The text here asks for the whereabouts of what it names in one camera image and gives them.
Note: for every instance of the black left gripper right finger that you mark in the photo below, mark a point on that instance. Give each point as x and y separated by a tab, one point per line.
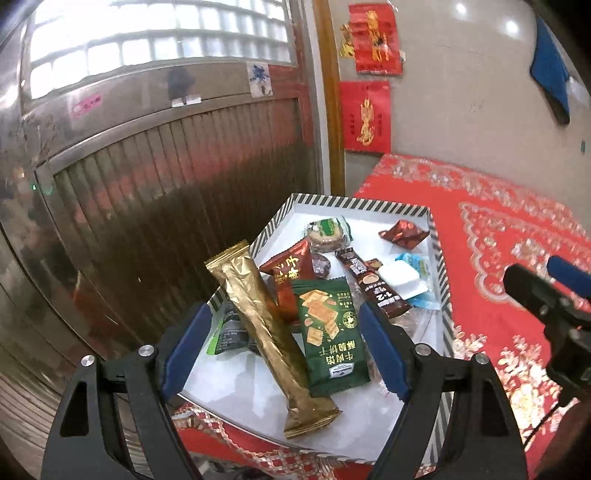
482	440

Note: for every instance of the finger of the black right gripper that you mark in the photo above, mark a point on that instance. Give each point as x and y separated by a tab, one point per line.
542	300
570	276

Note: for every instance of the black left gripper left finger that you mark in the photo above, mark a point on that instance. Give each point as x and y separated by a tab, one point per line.
86	440

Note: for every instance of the blue snack packet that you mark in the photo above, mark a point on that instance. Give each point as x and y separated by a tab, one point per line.
429	300

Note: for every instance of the clear bag of nuts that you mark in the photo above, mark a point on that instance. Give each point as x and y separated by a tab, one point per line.
415	321

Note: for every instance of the white jelly cup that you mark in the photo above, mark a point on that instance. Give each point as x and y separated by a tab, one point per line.
403	278

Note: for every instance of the dark green cracker packet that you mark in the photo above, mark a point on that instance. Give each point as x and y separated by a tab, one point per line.
333	344

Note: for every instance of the long gold snack bar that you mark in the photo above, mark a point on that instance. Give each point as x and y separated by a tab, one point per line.
237	274

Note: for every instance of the dark brown coffee stick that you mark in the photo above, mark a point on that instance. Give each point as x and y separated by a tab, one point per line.
373	286

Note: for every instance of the black green snack packet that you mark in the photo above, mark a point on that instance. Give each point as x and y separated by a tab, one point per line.
230	333

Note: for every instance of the red foil snack packet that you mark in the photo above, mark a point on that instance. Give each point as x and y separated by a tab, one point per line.
292	264

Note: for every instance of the red floral tablecloth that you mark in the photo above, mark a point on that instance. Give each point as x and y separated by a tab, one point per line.
486	224

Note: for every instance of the small red foil candy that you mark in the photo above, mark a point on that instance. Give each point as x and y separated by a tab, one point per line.
405	234

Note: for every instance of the dark wrapped candy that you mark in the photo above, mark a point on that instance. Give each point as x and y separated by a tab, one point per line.
321	265

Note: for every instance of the green cookie packet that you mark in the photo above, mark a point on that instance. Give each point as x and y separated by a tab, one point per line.
329	234

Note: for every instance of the brown metal door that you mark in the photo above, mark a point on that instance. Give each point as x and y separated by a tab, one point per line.
113	196

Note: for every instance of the glass block window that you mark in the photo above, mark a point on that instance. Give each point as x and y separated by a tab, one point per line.
69	42

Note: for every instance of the blue wall object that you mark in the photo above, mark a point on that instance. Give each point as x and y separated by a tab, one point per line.
550	73

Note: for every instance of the wooden door frame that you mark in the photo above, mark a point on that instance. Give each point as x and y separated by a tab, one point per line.
330	83

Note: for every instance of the lower red wall paper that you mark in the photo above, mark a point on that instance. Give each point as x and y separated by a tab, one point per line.
366	116

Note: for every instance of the red wall paper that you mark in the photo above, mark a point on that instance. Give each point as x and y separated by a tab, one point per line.
366	116
375	39

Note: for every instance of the upper red wall paper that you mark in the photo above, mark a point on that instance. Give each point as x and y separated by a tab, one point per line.
375	39

